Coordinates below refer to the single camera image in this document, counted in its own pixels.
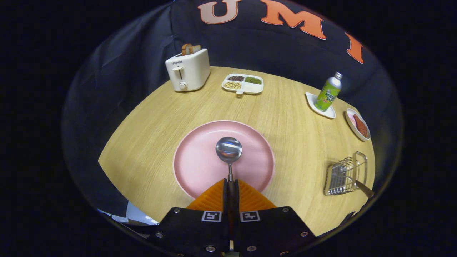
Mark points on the dark brown beans pile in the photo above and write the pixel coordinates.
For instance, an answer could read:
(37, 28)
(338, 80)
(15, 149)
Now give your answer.
(236, 78)

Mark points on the toasted bread slice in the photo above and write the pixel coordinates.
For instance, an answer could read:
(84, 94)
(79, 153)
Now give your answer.
(196, 49)
(186, 49)

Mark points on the black backdrop cloth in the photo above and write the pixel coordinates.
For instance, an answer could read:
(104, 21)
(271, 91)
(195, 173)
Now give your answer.
(125, 71)

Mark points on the red-brown meat piece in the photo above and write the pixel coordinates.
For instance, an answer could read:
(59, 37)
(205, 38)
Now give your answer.
(361, 126)

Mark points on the green soda bottle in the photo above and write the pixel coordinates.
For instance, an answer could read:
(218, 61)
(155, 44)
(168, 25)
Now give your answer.
(328, 94)

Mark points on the white divided snack dish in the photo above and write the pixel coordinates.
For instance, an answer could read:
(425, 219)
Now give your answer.
(251, 88)

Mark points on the pink round plate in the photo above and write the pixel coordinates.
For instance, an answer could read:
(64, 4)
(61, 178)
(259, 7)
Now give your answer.
(196, 160)

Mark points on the white oval plate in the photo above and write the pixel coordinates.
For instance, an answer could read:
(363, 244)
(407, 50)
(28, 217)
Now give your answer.
(350, 123)

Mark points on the pink ham slice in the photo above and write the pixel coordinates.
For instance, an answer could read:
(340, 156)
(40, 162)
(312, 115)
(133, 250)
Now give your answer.
(352, 120)

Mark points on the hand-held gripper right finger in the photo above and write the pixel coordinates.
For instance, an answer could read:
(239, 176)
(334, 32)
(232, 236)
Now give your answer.
(271, 232)

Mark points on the white toaster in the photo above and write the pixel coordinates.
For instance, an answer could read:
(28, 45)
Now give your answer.
(191, 71)

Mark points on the white square coaster tray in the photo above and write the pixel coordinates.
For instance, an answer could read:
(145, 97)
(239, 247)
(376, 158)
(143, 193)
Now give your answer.
(310, 100)

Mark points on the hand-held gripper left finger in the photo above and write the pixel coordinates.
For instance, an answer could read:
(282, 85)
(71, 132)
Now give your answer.
(196, 232)

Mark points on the yellow beans pile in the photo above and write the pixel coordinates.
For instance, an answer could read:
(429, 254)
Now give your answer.
(232, 85)

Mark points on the green beans pile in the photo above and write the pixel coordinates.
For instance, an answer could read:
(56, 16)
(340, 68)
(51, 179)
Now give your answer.
(253, 80)

